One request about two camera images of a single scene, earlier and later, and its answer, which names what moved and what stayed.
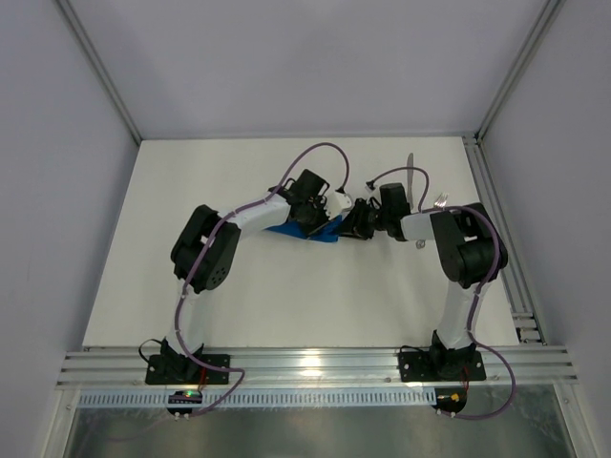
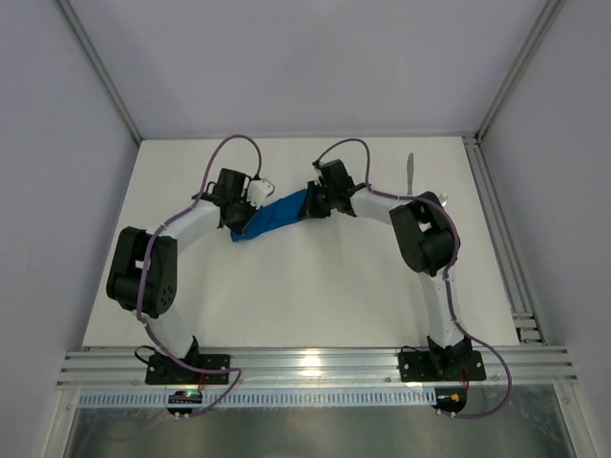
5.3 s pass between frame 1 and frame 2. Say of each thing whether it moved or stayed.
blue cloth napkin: moved
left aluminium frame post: stayed
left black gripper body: moved
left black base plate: stayed
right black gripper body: moved
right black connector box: stayed
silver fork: stayed
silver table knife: stayed
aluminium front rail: stayed
